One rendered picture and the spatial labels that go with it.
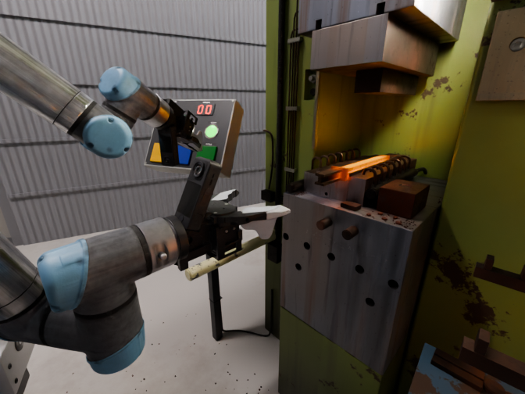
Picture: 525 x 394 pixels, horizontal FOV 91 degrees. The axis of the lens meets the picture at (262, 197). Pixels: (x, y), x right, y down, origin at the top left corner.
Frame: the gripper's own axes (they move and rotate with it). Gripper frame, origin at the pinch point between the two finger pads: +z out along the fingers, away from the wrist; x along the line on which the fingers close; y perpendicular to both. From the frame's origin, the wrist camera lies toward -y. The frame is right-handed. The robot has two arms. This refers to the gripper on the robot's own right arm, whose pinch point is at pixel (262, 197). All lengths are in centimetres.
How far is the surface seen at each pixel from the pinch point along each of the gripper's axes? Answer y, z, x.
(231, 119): -13.2, 24.6, -40.9
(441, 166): 3, 79, 14
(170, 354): 100, 0, -66
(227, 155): -1.1, 20.8, -39.0
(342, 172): -0.4, 29.3, 1.4
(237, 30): -90, 158, -197
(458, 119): -13, 79, 16
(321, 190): 6.7, 30.7, -5.6
